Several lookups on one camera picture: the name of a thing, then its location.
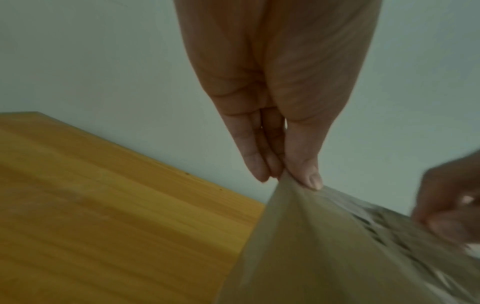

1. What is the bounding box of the person's right hand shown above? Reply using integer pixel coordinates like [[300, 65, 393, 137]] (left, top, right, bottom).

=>
[[410, 150, 480, 250]]

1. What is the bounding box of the printed newspaper sheet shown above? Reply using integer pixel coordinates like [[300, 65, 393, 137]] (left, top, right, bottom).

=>
[[215, 168, 480, 304]]

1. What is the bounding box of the person's left hand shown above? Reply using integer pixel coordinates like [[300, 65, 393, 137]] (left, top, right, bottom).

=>
[[173, 0, 383, 191]]

